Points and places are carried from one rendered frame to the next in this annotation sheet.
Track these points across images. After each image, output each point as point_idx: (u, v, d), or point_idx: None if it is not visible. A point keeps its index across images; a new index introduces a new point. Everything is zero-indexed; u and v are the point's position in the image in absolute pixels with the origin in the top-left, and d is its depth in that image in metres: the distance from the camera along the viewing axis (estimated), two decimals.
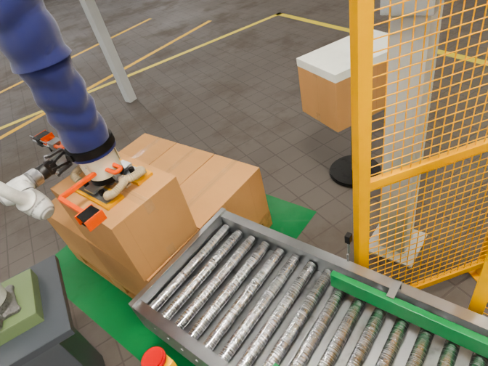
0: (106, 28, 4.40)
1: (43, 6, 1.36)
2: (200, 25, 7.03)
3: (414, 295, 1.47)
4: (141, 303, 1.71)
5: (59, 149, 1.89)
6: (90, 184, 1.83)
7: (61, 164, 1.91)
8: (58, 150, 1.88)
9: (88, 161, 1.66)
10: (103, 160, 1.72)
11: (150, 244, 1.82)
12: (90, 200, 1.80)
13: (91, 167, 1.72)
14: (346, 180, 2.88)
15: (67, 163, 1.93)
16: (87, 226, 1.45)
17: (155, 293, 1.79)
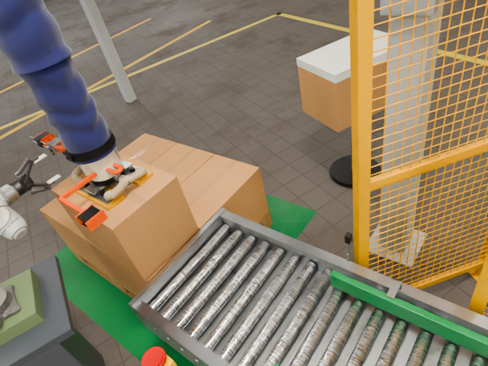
0: (106, 28, 4.40)
1: None
2: (200, 25, 7.03)
3: (414, 295, 1.47)
4: (141, 303, 1.71)
5: (26, 159, 1.78)
6: (90, 184, 1.82)
7: (38, 184, 1.85)
8: (25, 163, 1.77)
9: (88, 161, 1.66)
10: (104, 160, 1.71)
11: (151, 245, 1.81)
12: (90, 200, 1.79)
13: (91, 167, 1.71)
14: (346, 180, 2.88)
15: (44, 185, 1.87)
16: (88, 226, 1.44)
17: (155, 293, 1.79)
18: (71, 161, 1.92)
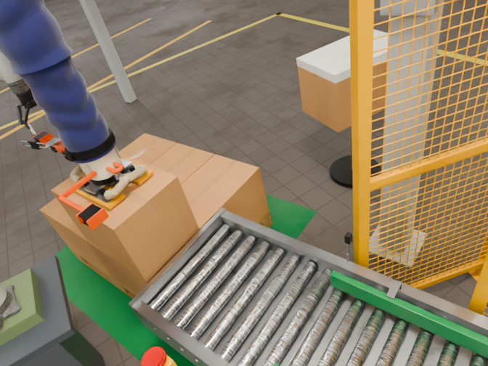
0: (106, 28, 4.40)
1: (44, 6, 1.36)
2: (200, 25, 7.03)
3: (414, 295, 1.47)
4: (141, 303, 1.71)
5: (19, 123, 1.84)
6: (90, 184, 1.81)
7: None
8: (18, 119, 1.84)
9: (88, 160, 1.65)
10: (104, 159, 1.70)
11: (152, 245, 1.81)
12: (90, 200, 1.78)
13: (91, 166, 1.70)
14: (346, 180, 2.88)
15: None
16: (88, 224, 1.43)
17: (155, 293, 1.79)
18: (70, 160, 1.91)
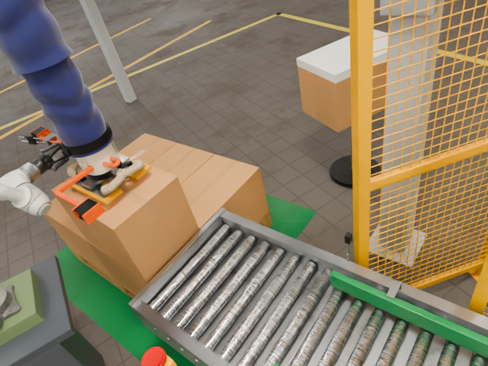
0: (106, 28, 4.40)
1: (44, 6, 1.36)
2: (200, 25, 7.03)
3: (414, 295, 1.47)
4: (141, 303, 1.71)
5: (56, 143, 1.86)
6: (87, 179, 1.79)
7: (57, 159, 1.87)
8: (54, 144, 1.84)
9: (85, 155, 1.63)
10: (101, 154, 1.68)
11: (152, 245, 1.81)
12: (87, 194, 1.76)
13: (88, 160, 1.68)
14: (346, 180, 2.88)
15: (63, 157, 1.89)
16: (85, 218, 1.41)
17: (155, 293, 1.79)
18: (67, 155, 1.89)
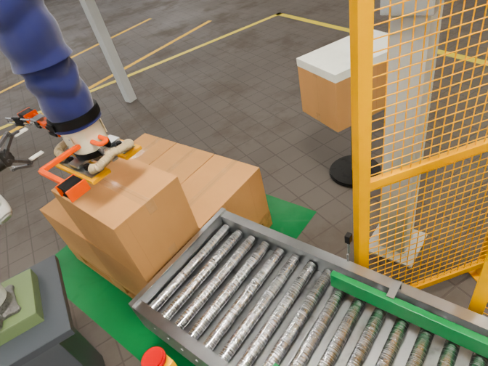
0: (106, 28, 4.40)
1: (44, 6, 1.36)
2: (200, 25, 7.03)
3: (414, 295, 1.47)
4: (141, 303, 1.71)
5: (6, 132, 1.66)
6: (74, 159, 1.71)
7: (19, 160, 1.73)
8: (5, 136, 1.65)
9: (70, 131, 1.55)
10: (88, 131, 1.61)
11: (152, 245, 1.81)
12: (74, 175, 1.68)
13: (75, 139, 1.60)
14: (346, 180, 2.88)
15: (26, 162, 1.75)
16: (68, 195, 1.33)
17: (155, 293, 1.79)
18: (54, 136, 1.81)
